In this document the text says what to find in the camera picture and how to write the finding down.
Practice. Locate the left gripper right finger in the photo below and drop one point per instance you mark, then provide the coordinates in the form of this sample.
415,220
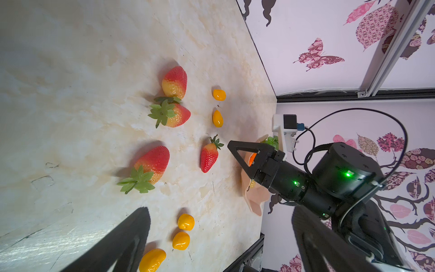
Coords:
319,245

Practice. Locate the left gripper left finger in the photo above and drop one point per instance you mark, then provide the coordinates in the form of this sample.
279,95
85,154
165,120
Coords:
121,249

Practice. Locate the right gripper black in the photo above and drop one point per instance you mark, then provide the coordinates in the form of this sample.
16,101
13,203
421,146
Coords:
266,164

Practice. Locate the green grape bunch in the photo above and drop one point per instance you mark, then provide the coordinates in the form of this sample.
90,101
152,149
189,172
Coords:
272,141

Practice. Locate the pink petal-shaped fruit bowl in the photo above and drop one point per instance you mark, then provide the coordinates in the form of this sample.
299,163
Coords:
254,194

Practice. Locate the strawberry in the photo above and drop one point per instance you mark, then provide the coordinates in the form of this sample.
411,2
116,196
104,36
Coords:
170,114
174,85
210,153

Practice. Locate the strawberry lone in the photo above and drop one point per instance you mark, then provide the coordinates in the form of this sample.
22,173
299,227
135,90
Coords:
147,171

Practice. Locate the orange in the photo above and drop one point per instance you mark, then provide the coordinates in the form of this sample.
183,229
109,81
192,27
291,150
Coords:
251,159

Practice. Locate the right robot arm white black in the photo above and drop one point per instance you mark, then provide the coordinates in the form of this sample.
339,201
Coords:
336,224

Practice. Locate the yellow kumquat bottom left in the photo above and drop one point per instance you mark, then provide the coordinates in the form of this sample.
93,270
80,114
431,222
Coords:
152,260

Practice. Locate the yellow kumquat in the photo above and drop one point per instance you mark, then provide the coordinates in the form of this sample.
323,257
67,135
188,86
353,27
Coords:
219,95
218,119
152,260
186,222
181,241

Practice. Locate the yellow kumquat near top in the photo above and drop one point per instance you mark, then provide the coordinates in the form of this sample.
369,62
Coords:
218,119

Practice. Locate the yellow kumquat bottom right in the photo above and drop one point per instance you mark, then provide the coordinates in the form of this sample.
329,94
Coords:
181,241

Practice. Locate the yellow kumquat middle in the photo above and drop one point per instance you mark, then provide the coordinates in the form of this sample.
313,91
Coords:
186,222

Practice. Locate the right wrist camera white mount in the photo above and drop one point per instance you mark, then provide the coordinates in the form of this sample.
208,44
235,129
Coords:
285,127

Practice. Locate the black base frame rail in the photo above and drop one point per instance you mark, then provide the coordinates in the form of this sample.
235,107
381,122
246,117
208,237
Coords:
250,260

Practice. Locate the aluminium rail back wall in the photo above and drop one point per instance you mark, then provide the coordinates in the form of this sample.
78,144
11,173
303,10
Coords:
417,13

